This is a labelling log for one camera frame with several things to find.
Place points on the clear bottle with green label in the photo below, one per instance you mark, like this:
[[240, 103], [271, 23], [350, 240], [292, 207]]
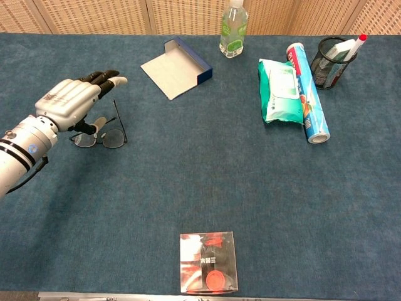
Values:
[[233, 34]]

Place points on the blue plastic wrap roll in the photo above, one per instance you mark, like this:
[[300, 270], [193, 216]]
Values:
[[313, 116]]

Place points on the black wire-frame eyeglasses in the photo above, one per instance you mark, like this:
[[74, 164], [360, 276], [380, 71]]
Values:
[[113, 139]]

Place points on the clear box with red contents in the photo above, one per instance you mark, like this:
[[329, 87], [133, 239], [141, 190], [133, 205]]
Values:
[[206, 263]]

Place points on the white bottle with red cap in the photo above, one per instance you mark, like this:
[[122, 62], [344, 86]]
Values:
[[355, 47]]

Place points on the black mesh pen holder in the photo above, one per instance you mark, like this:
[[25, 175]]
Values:
[[319, 72]]

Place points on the open blue white cardboard box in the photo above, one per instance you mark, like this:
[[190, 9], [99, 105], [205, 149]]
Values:
[[172, 72]]

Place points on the silver metal table rail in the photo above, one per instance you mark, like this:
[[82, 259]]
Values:
[[125, 296]]

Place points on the blue felt table cloth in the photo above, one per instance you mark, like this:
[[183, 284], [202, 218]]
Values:
[[219, 172]]

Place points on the green white small carton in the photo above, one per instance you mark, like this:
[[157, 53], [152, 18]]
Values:
[[340, 50]]

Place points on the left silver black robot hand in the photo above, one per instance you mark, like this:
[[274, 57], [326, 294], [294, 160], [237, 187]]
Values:
[[65, 100]]

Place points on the green wet wipes pack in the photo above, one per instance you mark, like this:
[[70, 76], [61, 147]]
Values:
[[279, 94]]

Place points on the woven rattan folding screen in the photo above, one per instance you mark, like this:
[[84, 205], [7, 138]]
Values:
[[94, 15]]

